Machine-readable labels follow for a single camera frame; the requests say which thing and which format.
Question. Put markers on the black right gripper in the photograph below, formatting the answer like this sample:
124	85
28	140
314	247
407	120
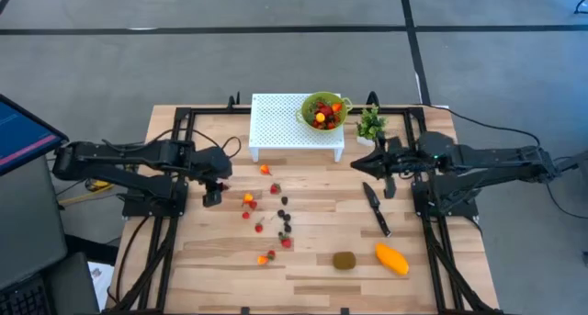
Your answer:
399	163

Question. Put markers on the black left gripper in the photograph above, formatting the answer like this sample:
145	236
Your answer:
212	196

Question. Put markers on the large red raspberry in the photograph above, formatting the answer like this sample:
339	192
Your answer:
326	110

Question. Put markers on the green plastic colander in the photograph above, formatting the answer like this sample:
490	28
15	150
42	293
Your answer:
305	108

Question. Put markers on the brown kiwi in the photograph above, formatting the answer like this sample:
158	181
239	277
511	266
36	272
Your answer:
344	260

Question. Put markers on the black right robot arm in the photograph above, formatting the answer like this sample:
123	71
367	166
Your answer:
496	163

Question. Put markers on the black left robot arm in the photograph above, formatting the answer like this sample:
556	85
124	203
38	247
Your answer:
138	154

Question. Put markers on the black kitchen knife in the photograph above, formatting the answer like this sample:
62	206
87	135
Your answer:
374	204

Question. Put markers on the small potted green plant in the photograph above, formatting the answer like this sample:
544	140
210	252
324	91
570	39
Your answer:
371	124

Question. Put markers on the black table clamp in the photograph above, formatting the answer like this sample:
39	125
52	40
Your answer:
237	100
344	311
245	311
373	100

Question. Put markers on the orange peach with stem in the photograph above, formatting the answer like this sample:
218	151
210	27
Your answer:
262	260

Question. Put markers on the orange mango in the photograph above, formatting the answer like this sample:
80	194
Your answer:
392	259

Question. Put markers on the white perforated metal shelf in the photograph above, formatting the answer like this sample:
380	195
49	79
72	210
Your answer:
275	122

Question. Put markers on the white paper sheet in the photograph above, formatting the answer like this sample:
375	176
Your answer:
102	283

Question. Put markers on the blue-screen monitor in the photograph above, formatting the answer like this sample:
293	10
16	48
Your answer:
23	136

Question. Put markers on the grey stand foot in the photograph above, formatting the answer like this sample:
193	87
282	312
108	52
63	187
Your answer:
576	161

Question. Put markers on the black keyboard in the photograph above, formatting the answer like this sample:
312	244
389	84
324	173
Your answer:
23	301

